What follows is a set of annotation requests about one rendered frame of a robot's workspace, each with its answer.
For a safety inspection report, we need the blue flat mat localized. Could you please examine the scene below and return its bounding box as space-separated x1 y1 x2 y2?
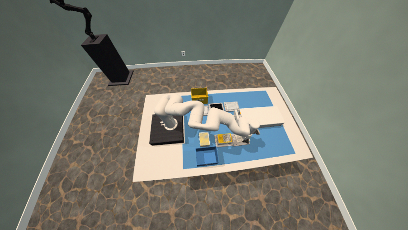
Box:
182 91 295 169

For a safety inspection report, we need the dark blue open-top bin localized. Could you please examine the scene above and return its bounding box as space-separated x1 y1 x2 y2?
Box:
195 146 219 167

